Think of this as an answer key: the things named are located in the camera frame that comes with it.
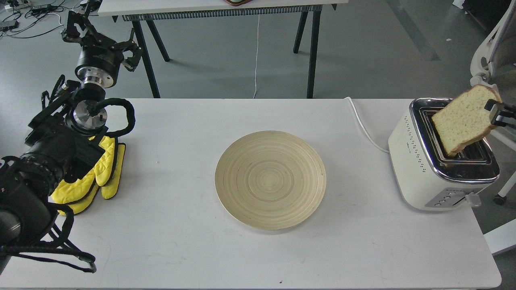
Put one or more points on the white office chair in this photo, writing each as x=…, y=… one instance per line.
x=493, y=65

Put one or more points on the round wooden plate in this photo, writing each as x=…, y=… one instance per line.
x=270, y=180

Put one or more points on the brown object on background table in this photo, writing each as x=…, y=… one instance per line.
x=237, y=2

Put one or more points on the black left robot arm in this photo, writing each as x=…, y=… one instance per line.
x=64, y=145

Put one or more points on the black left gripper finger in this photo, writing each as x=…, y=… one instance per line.
x=127, y=53
x=79, y=30

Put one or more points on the cream white toaster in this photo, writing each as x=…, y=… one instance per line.
x=429, y=180

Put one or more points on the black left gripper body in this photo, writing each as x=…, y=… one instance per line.
x=100, y=60

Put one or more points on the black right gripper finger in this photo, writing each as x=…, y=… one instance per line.
x=501, y=120
x=499, y=106

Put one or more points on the yellow oven mitt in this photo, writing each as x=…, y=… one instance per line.
x=104, y=177

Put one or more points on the slice of bread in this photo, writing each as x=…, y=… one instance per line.
x=464, y=120

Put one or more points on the white background table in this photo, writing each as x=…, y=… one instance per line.
x=136, y=11

